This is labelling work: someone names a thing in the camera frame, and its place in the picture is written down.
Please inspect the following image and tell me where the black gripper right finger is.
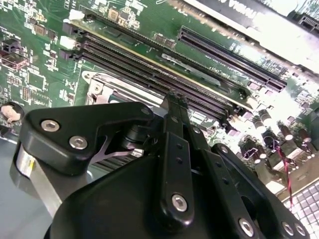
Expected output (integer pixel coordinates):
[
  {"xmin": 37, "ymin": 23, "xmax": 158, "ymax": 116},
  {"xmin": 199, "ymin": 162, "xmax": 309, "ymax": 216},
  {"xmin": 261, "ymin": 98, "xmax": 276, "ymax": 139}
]
[{"xmin": 179, "ymin": 97, "xmax": 311, "ymax": 239}]

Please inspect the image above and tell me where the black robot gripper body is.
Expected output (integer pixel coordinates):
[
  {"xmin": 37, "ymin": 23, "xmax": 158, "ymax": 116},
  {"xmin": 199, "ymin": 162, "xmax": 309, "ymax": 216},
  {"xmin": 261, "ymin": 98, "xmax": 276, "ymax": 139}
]
[{"xmin": 43, "ymin": 154, "xmax": 240, "ymax": 239}]

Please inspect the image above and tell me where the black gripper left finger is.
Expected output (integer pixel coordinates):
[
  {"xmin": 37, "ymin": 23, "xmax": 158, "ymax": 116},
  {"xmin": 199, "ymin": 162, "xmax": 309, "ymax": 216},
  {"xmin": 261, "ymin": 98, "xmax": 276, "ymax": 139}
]
[{"xmin": 9, "ymin": 93, "xmax": 195, "ymax": 226}]

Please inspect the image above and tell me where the metal socket cover frame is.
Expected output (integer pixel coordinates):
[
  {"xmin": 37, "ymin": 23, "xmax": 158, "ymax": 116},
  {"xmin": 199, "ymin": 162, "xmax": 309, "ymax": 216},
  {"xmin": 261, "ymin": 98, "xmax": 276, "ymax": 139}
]
[{"xmin": 92, "ymin": 74, "xmax": 166, "ymax": 107}]

